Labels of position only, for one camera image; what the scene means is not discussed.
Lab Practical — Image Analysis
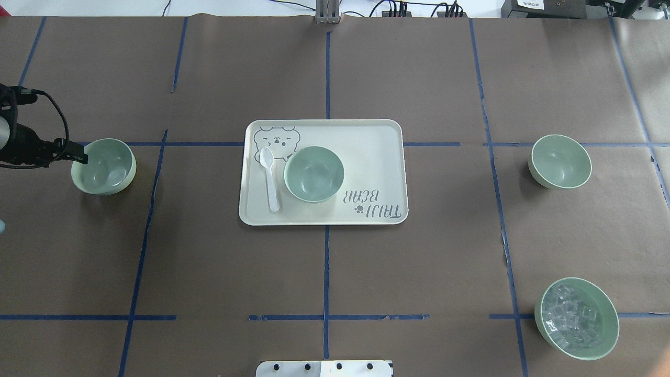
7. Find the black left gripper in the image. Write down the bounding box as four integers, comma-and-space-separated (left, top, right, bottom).
1, 84, 88, 169

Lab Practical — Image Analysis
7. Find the white plastic spoon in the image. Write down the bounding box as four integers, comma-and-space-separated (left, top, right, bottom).
259, 147, 280, 213

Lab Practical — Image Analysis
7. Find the green bowl on tray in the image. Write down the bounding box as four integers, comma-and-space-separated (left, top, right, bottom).
283, 146, 345, 203

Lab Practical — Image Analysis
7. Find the orange black power strip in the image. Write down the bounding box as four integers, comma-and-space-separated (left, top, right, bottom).
368, 1, 467, 18

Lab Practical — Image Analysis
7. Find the black computer box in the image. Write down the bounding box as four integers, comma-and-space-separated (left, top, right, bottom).
500, 1, 607, 19

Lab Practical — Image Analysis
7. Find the green bowl with ice cubes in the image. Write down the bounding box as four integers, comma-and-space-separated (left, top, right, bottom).
534, 277, 620, 361

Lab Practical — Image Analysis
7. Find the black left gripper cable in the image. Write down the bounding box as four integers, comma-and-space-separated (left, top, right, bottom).
16, 86, 71, 152

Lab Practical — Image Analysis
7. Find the aluminium frame post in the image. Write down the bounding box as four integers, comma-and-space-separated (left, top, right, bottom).
315, 0, 341, 25

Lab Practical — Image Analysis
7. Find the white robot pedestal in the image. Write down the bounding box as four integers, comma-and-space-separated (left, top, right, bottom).
255, 359, 394, 376

